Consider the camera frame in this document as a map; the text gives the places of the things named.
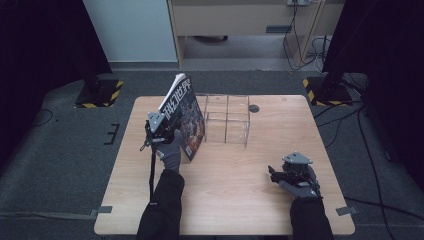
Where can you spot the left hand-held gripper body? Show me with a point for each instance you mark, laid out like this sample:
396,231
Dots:
156,128

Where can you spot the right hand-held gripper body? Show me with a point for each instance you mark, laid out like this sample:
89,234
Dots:
296,170

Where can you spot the dark cover magazine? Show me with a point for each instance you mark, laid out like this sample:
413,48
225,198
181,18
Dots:
186,116

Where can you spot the clear acrylic divided rack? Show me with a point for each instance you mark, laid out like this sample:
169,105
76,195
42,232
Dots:
230,120

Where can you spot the person's right hand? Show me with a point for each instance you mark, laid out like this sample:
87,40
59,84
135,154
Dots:
300,190

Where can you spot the person's left hand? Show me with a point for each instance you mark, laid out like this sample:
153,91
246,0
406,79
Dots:
171,151

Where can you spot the black round table grommet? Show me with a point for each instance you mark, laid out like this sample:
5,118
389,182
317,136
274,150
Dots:
254,108

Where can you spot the grey tape strip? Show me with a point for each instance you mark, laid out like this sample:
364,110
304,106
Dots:
101,210
346,210

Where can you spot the black yellow striped stand base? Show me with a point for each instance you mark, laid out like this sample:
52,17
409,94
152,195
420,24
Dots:
100,95
328,91

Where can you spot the white panel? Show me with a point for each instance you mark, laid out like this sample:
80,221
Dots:
130,30

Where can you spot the light wooden desk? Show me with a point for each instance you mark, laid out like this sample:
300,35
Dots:
233,20

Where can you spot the dark curtain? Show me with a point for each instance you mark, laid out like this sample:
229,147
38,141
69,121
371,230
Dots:
40,66
390,66

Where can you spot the white power strip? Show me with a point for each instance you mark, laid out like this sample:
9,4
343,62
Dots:
298,2

